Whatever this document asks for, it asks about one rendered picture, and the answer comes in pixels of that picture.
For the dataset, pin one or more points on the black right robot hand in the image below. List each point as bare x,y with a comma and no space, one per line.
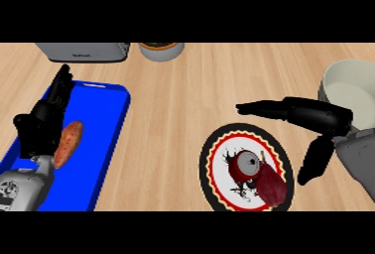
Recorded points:
311,114

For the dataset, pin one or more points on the red can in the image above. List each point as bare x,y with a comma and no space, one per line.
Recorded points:
244,165

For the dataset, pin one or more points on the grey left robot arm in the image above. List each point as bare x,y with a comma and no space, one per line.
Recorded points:
22,188

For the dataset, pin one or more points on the grey toaster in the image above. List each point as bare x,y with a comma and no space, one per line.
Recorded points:
86,52

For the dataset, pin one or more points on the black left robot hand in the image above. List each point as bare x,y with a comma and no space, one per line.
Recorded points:
43,119

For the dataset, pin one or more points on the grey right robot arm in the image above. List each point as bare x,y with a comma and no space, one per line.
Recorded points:
359,158

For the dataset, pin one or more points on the orange sweet potato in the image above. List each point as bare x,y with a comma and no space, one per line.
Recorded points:
68,143

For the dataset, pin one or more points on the black rimmed patterned plate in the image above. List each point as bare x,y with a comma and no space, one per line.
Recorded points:
220,165

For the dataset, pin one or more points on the dark red beet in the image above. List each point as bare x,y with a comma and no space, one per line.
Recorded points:
272,186

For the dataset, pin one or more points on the pale grey-green bowl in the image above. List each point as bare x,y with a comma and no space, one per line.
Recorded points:
348,91

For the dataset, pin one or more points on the blue tray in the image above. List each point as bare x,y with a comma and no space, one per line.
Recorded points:
93,132

